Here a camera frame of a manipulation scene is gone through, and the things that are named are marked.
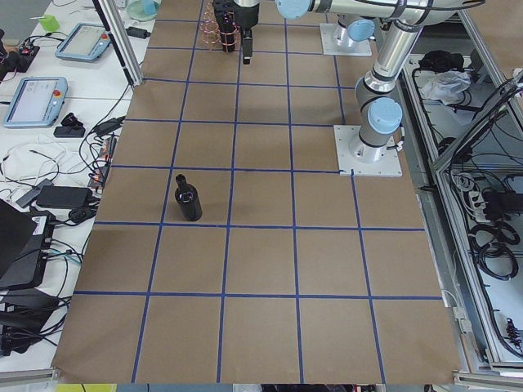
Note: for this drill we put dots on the green cup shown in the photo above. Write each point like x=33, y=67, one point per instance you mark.
x=49, y=23

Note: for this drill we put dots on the green glass plate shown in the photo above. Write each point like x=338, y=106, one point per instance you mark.
x=135, y=11

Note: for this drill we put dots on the black wine bottle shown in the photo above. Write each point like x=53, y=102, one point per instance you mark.
x=187, y=198

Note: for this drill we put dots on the black bottle in basket rear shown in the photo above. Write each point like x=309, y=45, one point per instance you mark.
x=223, y=11

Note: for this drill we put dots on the black cloth bundle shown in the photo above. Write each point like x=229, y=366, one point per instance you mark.
x=439, y=61

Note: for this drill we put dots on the near blue teach pendant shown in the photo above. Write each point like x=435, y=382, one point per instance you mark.
x=37, y=102

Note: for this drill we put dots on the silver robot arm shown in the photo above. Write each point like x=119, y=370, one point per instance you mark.
x=380, y=114
x=292, y=10

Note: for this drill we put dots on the black power adapter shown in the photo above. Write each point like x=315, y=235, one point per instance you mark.
x=137, y=32

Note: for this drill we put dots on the black bottle in basket front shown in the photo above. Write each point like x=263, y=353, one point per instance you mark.
x=228, y=32

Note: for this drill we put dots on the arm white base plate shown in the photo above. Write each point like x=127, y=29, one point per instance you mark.
x=352, y=40
x=355, y=158

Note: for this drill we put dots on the power strip with lights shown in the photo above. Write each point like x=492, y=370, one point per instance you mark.
x=102, y=163

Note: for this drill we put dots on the far blue teach pendant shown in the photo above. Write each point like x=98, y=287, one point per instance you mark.
x=85, y=43

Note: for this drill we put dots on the aluminium frame post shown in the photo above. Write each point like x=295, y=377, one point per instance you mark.
x=114, y=27

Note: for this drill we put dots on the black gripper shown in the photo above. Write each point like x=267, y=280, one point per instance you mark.
x=246, y=18

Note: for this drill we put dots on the black power brick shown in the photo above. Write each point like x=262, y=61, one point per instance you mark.
x=63, y=197

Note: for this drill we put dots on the white crumpled cloth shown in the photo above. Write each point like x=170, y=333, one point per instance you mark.
x=447, y=87

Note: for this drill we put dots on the copper wire wine basket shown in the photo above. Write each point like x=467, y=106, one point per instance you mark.
x=210, y=29

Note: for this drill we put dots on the black bottle in basket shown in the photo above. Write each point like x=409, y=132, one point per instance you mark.
x=228, y=32
x=223, y=11

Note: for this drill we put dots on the blue teach pendant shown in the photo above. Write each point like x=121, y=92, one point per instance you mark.
x=85, y=43
x=37, y=102

